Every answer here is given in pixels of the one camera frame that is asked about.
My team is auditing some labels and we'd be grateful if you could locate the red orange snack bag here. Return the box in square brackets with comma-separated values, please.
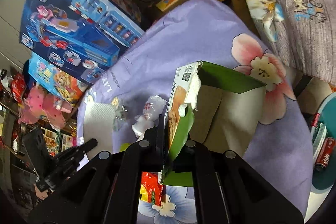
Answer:
[139, 172, 165, 206]

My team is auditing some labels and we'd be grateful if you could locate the white paper tissue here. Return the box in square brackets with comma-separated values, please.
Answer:
[83, 102, 115, 160]

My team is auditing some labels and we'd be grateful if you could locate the green white pastry box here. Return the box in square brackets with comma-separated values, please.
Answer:
[159, 61, 266, 186]

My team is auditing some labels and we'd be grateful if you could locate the red cola can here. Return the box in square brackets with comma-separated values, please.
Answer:
[315, 137, 335, 172]

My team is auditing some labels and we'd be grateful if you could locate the teal plastic trash basin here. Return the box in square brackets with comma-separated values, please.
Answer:
[310, 93, 335, 193]

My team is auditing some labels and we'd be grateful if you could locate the yellow green round lid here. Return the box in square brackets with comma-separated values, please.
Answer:
[120, 143, 130, 152]

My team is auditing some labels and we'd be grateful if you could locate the purple floral table cloth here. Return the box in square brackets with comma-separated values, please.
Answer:
[77, 0, 313, 214]

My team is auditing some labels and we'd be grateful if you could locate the pink butterfly wings toy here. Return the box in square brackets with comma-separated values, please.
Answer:
[19, 86, 73, 131]

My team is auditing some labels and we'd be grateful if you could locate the light blue cartoon toy box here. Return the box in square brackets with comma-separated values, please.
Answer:
[29, 52, 88, 106]

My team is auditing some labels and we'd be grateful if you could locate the green printed flat wrapper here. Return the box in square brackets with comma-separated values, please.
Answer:
[111, 97, 127, 131]

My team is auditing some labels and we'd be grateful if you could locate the blue toy set box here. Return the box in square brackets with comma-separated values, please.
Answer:
[20, 0, 143, 85]

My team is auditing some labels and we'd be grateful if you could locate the grey floral sofa cover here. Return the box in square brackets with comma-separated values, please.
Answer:
[246, 0, 335, 85]

